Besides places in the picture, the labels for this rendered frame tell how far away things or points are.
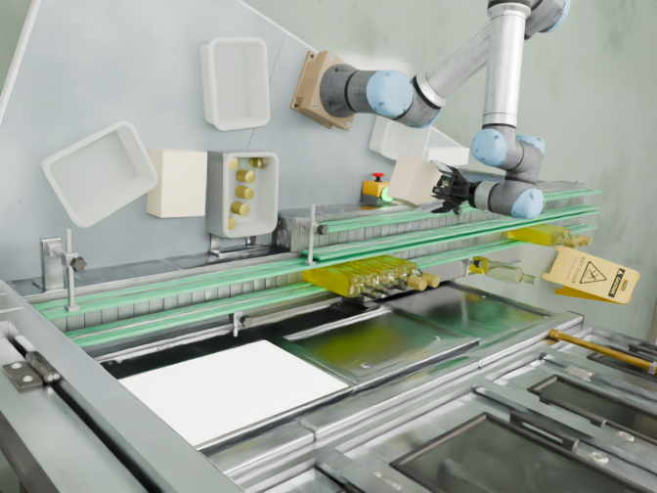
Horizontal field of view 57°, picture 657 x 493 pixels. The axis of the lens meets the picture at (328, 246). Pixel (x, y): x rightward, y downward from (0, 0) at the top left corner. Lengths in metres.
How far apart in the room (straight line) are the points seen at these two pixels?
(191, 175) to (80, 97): 0.30
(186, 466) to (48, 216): 1.08
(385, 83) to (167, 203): 0.63
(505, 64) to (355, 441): 0.86
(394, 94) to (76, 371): 1.20
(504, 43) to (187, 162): 0.79
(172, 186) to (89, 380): 0.96
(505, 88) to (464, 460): 0.79
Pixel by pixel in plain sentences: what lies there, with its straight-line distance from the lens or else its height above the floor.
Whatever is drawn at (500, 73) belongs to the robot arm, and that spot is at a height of 1.38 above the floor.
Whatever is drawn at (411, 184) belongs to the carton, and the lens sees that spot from 1.64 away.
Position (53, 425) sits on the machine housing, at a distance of 0.59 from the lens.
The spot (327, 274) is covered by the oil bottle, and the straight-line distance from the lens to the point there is 1.68.
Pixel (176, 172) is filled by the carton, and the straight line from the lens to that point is 1.53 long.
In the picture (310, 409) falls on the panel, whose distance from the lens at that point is 1.29.
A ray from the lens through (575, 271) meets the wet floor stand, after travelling 4.96.
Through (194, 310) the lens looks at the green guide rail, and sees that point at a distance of 1.53.
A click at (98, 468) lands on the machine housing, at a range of 0.53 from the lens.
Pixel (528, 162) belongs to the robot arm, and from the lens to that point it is 1.48.
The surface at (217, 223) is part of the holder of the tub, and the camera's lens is 1.64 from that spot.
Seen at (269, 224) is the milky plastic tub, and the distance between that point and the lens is 1.71.
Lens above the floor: 2.15
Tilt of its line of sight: 45 degrees down
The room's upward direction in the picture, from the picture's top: 108 degrees clockwise
